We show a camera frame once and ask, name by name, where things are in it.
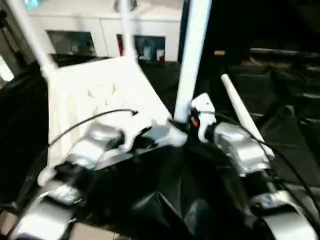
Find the black work mat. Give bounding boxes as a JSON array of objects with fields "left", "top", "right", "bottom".
[{"left": 0, "top": 52, "right": 320, "bottom": 240}]

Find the white cabinet with glass doors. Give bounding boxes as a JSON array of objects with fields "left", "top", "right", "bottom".
[{"left": 27, "top": 0, "right": 184, "bottom": 64}]

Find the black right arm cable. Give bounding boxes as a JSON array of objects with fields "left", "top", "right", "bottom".
[{"left": 212, "top": 114, "right": 320, "bottom": 203}]

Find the grey horizontal rail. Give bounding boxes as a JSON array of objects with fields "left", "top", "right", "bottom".
[{"left": 249, "top": 48, "right": 320, "bottom": 58}]

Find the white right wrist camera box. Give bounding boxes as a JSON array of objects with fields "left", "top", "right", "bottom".
[{"left": 189, "top": 92, "right": 218, "bottom": 145}]

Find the red bottle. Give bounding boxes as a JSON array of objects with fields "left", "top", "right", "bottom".
[{"left": 116, "top": 36, "right": 126, "bottom": 57}]

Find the white plastic table top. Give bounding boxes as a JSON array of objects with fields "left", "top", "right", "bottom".
[{"left": 37, "top": 55, "right": 191, "bottom": 187}]

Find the white plastic table leg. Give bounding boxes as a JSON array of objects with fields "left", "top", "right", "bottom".
[
  {"left": 220, "top": 73, "right": 276, "bottom": 161},
  {"left": 172, "top": 0, "right": 214, "bottom": 125},
  {"left": 118, "top": 0, "right": 139, "bottom": 62},
  {"left": 4, "top": 0, "right": 59, "bottom": 79}
]

